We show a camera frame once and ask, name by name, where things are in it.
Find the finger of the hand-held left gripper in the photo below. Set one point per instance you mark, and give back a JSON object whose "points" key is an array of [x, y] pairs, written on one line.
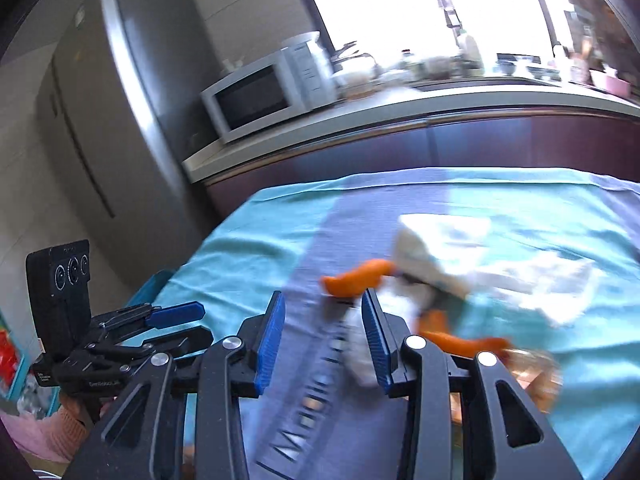
{"points": [[185, 342], [175, 312]]}

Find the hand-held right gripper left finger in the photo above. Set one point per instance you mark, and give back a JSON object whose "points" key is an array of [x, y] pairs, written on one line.
{"points": [[270, 345]]}

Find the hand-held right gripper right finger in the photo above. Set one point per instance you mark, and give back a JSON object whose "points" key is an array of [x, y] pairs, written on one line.
{"points": [[375, 345]]}

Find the white tissue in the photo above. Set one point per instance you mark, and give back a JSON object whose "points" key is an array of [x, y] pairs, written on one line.
{"points": [[545, 285], [357, 355]]}

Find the blue bin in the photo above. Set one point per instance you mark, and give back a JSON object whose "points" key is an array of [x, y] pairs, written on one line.
{"points": [[150, 290]]}

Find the curved orange peel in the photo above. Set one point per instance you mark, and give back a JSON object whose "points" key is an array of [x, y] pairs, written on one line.
{"points": [[350, 280]]}

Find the red teal plastic item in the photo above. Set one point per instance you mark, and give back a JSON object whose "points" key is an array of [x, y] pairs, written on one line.
{"points": [[9, 355]]}

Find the long orange peel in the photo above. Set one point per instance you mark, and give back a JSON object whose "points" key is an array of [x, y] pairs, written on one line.
{"points": [[450, 341]]}

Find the teal purple printed cloth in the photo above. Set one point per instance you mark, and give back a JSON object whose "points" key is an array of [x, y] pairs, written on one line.
{"points": [[260, 240]]}

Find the white crumpled paper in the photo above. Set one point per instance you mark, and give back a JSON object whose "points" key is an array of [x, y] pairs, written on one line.
{"points": [[430, 245]]}

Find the pink cloth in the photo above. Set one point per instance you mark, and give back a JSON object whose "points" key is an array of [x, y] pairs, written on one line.
{"points": [[35, 435]]}

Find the clear plastic wrapper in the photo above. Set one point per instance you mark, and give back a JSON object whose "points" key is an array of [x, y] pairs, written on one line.
{"points": [[535, 375]]}

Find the grey refrigerator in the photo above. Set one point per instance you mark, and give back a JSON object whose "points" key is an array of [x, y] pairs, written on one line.
{"points": [[125, 110]]}

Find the dark kitchen counter cabinet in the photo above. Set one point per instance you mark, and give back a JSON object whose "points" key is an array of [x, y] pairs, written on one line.
{"points": [[450, 145]]}

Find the white microwave oven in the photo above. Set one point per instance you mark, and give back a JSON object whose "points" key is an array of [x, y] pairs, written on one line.
{"points": [[250, 95]]}

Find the pink bowl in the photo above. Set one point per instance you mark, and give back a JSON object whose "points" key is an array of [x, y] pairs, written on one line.
{"points": [[610, 82]]}

